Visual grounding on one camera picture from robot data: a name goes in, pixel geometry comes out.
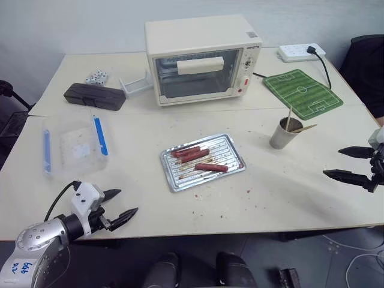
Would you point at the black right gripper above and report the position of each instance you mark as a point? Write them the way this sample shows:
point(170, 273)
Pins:
point(378, 165)

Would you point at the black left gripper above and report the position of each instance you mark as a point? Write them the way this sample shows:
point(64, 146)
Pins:
point(97, 220)

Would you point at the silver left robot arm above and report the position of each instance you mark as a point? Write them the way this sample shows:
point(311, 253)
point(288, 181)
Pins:
point(36, 240)

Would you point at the clear box with blue latches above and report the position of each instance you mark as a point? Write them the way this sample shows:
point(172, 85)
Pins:
point(75, 150)

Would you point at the grey metal cup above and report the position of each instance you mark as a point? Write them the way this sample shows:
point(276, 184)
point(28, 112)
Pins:
point(283, 139)

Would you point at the dark rounded shape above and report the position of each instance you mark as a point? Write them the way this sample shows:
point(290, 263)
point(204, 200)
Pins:
point(235, 271)
point(165, 270)

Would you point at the red sausage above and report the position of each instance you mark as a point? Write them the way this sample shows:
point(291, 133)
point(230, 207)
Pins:
point(211, 167)
point(193, 156)
point(184, 151)

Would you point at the green football field mat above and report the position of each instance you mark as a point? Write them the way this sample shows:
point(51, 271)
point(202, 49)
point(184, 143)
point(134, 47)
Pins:
point(301, 93)

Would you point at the black office chair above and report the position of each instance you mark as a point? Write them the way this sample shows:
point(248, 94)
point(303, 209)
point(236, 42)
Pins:
point(364, 75)

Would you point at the silver ribbed baking tray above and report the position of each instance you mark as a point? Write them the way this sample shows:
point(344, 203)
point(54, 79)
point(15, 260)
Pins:
point(216, 177)

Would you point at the black oblong case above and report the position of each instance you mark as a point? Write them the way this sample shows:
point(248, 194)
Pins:
point(94, 96)

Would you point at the white die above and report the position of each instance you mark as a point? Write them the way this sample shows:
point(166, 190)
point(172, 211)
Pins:
point(97, 73)
point(102, 81)
point(105, 75)
point(89, 79)

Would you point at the white power strip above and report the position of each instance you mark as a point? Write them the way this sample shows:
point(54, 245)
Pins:
point(295, 51)

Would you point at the black mesh basket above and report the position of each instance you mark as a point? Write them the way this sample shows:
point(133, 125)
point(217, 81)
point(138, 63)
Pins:
point(10, 132)

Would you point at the small black floor object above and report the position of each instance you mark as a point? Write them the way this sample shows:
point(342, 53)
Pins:
point(289, 279)

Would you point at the black stand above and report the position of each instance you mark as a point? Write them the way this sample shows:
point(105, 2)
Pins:
point(12, 93)

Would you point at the cream toaster oven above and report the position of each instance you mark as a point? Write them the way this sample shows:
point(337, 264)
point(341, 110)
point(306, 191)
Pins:
point(195, 33)

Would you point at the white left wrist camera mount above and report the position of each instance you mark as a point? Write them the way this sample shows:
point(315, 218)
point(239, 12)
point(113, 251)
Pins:
point(87, 195)

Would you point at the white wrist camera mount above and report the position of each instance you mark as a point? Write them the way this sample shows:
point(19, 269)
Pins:
point(377, 136)
point(87, 195)

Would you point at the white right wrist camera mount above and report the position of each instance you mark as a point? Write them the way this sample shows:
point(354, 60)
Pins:
point(377, 136)

